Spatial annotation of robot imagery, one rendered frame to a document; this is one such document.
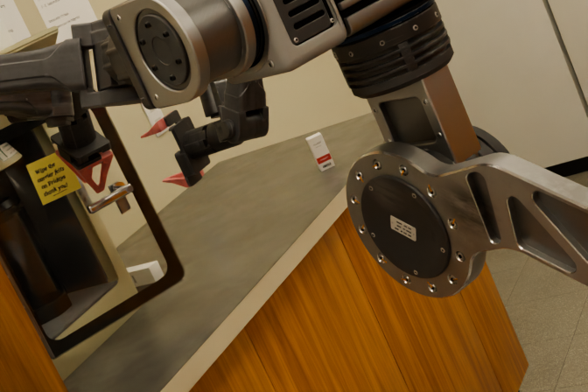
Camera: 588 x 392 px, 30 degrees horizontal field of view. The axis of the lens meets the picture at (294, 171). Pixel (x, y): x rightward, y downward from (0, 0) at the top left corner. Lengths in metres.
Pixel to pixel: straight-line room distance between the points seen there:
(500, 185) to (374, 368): 1.27
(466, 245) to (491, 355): 1.74
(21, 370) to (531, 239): 0.99
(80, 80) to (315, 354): 1.03
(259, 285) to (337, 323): 0.32
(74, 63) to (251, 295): 0.78
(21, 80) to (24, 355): 0.65
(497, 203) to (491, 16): 3.53
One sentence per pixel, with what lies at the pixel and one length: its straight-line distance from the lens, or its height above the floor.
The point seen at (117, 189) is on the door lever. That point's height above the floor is 1.21.
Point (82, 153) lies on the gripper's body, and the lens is 1.85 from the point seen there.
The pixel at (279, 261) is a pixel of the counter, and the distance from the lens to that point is 2.10.
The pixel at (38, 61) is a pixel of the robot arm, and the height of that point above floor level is 1.49.
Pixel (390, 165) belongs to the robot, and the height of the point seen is 1.21.
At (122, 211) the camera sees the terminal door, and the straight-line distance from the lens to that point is 2.02.
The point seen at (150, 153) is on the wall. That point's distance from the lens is 3.08.
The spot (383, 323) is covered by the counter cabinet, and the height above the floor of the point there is 0.62.
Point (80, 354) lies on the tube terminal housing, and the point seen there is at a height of 0.96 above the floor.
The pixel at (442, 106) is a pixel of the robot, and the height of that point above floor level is 1.25.
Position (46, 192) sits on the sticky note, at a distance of 1.97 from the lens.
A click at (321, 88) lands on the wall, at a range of 4.02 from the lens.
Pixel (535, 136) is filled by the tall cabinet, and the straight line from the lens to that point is 4.83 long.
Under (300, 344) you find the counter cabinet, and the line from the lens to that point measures 2.16.
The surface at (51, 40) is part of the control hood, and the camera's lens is 2.07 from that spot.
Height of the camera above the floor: 1.53
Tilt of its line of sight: 12 degrees down
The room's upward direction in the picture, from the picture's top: 24 degrees counter-clockwise
